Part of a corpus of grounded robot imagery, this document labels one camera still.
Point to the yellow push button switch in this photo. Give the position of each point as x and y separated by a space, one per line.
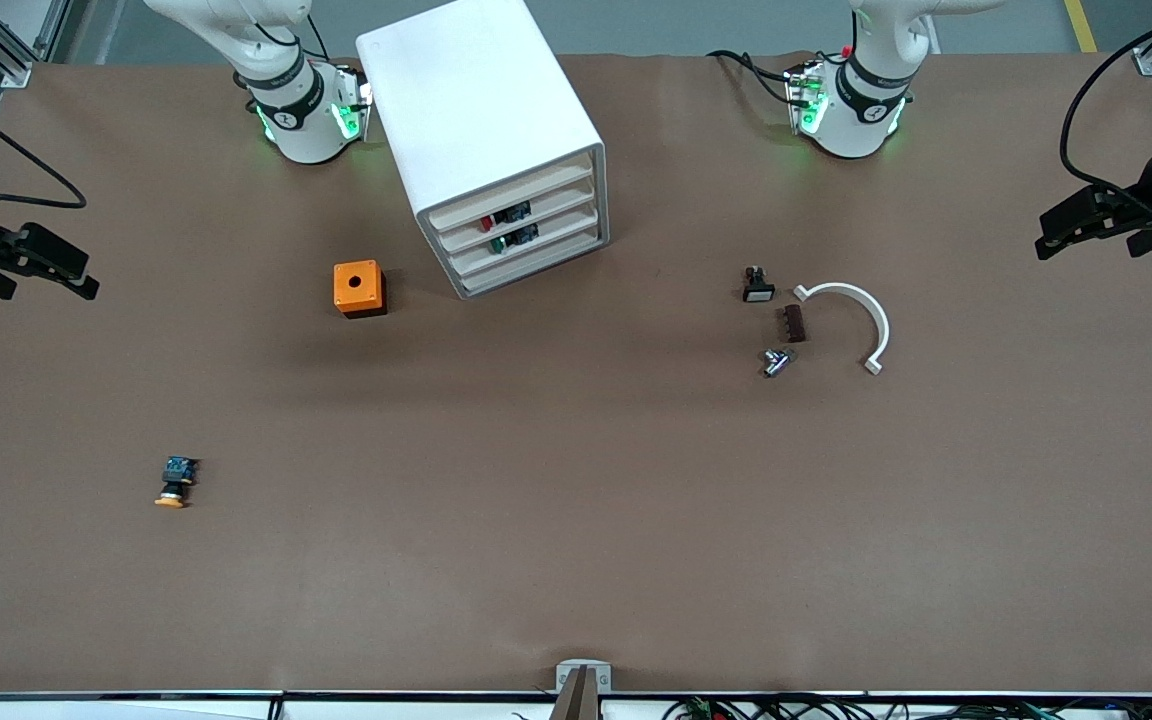
176 470

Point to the green push button switch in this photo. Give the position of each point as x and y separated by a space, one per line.
498 244

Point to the red push button switch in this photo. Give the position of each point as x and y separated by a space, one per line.
487 223

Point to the orange box with hole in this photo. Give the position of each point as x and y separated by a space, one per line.
344 290

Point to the grey metal table bracket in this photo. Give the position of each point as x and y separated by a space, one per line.
566 675

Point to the brown wedge-shaped mount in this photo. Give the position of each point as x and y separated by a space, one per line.
576 705

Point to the table cover sheet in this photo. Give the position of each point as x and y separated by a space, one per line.
576 500

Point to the black white-capped button switch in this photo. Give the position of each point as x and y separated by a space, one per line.
758 292

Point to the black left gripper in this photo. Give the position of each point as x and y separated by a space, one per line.
1151 187

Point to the white curved plastic bracket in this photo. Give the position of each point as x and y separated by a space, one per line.
881 325

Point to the black table edge rail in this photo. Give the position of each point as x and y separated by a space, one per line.
236 693

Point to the silver key switch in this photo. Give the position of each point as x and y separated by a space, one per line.
776 363

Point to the dark brown terminal block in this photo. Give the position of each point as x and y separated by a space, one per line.
793 324

